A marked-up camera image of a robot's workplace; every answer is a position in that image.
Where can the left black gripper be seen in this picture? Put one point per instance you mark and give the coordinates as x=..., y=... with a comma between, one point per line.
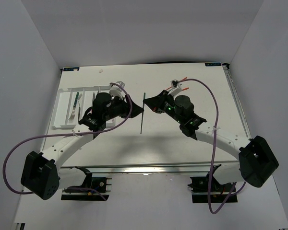
x=125, y=106

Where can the white utensil tray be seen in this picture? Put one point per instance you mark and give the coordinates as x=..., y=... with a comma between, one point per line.
x=64, y=103

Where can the green chopstick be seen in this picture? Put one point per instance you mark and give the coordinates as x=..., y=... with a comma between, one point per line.
x=142, y=117

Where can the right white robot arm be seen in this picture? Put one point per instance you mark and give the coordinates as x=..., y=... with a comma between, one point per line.
x=256, y=161

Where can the right blue corner label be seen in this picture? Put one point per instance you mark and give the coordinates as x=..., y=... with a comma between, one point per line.
x=213, y=64

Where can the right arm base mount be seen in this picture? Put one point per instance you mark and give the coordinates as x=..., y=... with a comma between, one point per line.
x=199, y=190

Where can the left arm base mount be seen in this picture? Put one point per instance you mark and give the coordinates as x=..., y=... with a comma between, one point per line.
x=92, y=189

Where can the green handled fork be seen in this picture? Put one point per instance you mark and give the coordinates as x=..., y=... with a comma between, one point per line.
x=72, y=115

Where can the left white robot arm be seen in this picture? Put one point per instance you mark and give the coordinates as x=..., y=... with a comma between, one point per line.
x=43, y=174

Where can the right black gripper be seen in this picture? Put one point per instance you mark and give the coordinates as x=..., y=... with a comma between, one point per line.
x=156, y=103

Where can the black handled fork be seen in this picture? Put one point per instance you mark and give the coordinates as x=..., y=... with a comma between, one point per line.
x=79, y=113

